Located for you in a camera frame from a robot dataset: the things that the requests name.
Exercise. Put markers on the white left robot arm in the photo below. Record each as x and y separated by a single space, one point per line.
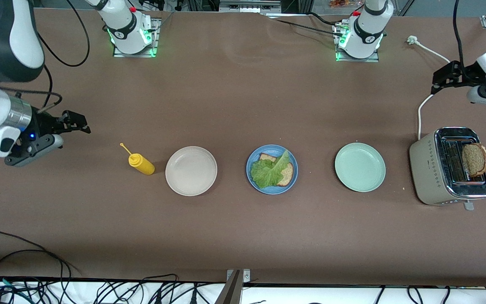
367 36

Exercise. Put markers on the orange packaged item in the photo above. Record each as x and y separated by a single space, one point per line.
342 3

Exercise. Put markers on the beige plate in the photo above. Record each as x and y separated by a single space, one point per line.
191 171

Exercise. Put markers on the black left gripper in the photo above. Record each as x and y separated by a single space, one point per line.
467 74

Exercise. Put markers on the grey metal box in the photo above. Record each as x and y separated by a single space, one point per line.
247 6

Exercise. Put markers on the light green plate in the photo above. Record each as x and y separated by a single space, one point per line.
360 167

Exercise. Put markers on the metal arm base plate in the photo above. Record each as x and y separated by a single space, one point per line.
359 60
135 55

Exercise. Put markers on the green lettuce leaf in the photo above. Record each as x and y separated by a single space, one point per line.
266 173

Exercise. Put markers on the blue plate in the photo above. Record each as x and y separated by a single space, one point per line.
274 191

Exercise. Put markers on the aluminium table bracket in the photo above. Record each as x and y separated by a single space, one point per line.
232 291

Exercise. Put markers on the brown bread slice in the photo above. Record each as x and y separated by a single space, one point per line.
288 175
475 160

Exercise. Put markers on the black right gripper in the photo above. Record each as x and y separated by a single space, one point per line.
41 125

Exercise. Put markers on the beige and chrome toaster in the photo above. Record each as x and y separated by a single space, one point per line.
426 169

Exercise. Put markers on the yellow mustard squeeze bottle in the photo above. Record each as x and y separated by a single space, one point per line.
143 165

